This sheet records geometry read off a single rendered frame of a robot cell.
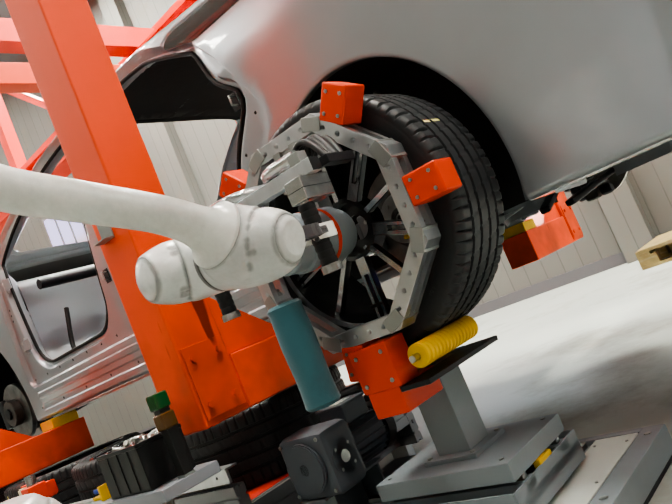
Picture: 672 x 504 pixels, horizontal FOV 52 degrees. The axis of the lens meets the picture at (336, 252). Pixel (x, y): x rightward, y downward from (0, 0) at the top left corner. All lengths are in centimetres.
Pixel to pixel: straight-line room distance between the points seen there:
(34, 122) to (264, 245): 1197
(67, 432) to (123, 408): 848
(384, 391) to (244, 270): 74
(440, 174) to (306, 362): 53
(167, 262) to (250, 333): 101
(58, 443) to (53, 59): 221
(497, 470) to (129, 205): 104
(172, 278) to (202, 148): 896
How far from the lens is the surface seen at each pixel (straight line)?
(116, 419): 1252
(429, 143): 155
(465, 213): 154
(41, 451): 377
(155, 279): 107
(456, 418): 176
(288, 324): 161
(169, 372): 193
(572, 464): 185
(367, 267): 171
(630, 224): 730
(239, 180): 180
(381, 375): 162
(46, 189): 97
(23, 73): 456
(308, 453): 187
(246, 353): 201
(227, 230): 96
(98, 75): 212
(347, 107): 157
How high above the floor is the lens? 67
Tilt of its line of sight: 5 degrees up
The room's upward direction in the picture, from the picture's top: 23 degrees counter-clockwise
